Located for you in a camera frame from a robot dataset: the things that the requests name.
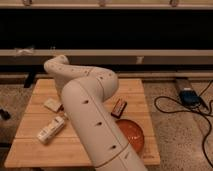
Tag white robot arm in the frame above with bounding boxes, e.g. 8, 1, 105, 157
44, 55, 148, 171

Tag orange ceramic bowl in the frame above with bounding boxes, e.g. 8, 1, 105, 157
116, 119, 145, 155

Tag dark snack bar packet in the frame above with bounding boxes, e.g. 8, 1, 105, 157
111, 99, 127, 118

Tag beige sponge block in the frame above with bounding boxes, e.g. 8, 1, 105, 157
44, 98, 62, 112

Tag white plastic bottle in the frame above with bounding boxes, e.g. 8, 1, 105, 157
37, 114, 68, 144

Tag blue power adapter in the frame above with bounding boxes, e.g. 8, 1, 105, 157
179, 88, 200, 106

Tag black object on floor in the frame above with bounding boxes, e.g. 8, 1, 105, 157
0, 109, 11, 120

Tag black cable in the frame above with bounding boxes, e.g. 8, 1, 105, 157
153, 79, 213, 169

